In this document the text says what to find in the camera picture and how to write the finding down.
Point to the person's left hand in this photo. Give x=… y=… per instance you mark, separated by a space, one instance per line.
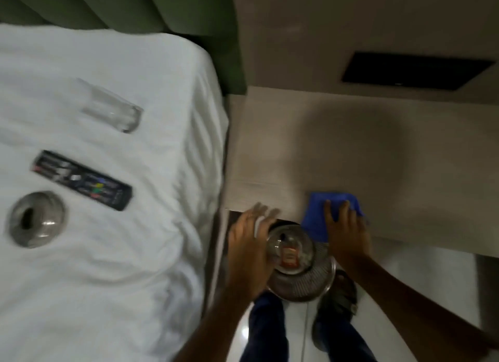
x=246 y=252

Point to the person's left fingers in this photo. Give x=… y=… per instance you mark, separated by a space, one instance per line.
x=265 y=216

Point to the orange packet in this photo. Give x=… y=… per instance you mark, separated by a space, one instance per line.
x=289 y=258

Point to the clear drinking glass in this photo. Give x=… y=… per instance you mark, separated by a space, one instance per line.
x=111 y=107

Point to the person's right forearm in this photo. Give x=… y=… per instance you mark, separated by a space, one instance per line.
x=409 y=311

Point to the green padded headboard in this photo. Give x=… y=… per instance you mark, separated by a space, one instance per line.
x=156 y=7

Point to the black remote control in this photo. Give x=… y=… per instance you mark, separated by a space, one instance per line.
x=82 y=179

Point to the person's right trouser leg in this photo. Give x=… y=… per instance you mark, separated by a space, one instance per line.
x=347 y=344

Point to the dark sandal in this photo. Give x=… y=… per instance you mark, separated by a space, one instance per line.
x=338 y=297

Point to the white bed sheet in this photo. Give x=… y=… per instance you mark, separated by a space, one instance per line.
x=117 y=256

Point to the person's trouser leg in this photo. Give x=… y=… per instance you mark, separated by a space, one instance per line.
x=267 y=330
x=347 y=344

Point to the person's left trouser leg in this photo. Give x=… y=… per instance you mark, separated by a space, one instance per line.
x=267 y=330

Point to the person's left forearm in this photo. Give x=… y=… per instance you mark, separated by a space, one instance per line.
x=222 y=326

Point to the person's right fingers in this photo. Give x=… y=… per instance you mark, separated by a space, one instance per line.
x=343 y=213

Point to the black wall panel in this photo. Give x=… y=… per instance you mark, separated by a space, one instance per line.
x=415 y=71

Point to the round steel ashtray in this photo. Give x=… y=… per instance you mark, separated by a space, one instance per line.
x=37 y=219

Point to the person's right hand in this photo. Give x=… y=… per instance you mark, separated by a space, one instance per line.
x=348 y=241

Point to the blue cleaning cloth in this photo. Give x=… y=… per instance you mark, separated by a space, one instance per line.
x=315 y=213

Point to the beige bedside table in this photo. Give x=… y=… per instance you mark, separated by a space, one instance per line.
x=390 y=159

